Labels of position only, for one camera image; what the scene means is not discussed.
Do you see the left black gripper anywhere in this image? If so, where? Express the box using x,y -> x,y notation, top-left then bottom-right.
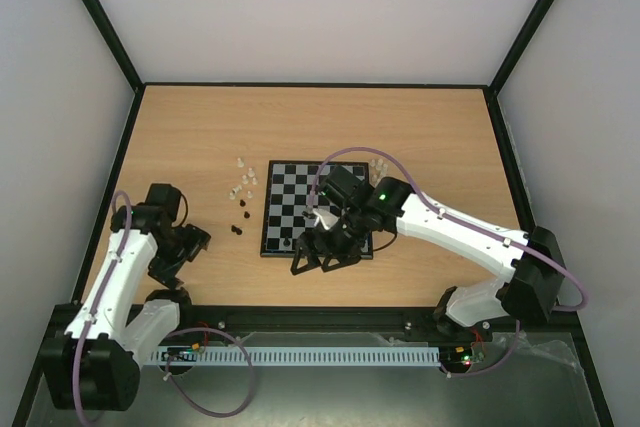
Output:
150,223 -> 213,289

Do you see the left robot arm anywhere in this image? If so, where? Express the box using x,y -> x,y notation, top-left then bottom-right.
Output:
39,183 -> 211,411

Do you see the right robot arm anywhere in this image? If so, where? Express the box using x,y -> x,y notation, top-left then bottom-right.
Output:
291,166 -> 563,339

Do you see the black and silver chessboard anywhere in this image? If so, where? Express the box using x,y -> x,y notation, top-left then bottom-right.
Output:
259,160 -> 375,260

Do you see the black aluminium frame rail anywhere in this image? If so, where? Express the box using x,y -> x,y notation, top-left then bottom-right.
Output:
49,304 -> 581,343

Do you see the white slotted cable duct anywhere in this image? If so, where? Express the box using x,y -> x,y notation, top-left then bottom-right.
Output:
145,346 -> 441,367

